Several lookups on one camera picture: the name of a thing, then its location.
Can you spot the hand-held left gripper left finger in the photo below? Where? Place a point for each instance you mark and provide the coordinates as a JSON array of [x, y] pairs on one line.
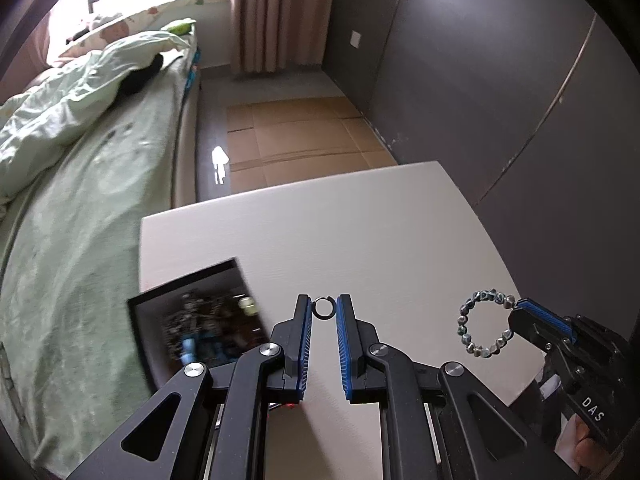
[[300, 355]]

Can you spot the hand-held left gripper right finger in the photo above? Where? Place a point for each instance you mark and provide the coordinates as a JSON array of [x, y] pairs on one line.
[[345, 355]]

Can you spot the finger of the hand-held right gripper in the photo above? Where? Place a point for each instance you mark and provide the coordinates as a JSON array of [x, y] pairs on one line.
[[547, 316], [527, 330]]

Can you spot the black box with white inside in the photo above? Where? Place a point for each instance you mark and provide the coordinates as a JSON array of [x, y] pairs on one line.
[[145, 325]]

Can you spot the person's right hand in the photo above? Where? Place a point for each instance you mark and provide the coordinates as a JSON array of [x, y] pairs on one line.
[[585, 440]]

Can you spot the flattened cardboard sheet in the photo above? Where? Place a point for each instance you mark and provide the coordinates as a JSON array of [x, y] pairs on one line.
[[300, 135]]

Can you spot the bed with green sheet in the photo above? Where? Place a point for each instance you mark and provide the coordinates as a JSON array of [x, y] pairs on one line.
[[75, 270]]

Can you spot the black cloth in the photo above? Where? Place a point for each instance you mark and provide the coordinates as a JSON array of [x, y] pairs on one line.
[[140, 77]]

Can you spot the light green quilt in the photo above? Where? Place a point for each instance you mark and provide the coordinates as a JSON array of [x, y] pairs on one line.
[[65, 110]]

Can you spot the pink curtain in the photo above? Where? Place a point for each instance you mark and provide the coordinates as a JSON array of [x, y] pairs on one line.
[[280, 15]]

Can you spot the green plush toy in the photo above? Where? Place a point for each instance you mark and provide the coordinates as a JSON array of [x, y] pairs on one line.
[[177, 26]]

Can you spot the white printed pillow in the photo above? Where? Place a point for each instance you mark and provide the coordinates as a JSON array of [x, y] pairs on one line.
[[145, 17]]

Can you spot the white wall socket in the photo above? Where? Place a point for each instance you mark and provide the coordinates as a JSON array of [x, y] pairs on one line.
[[355, 40]]

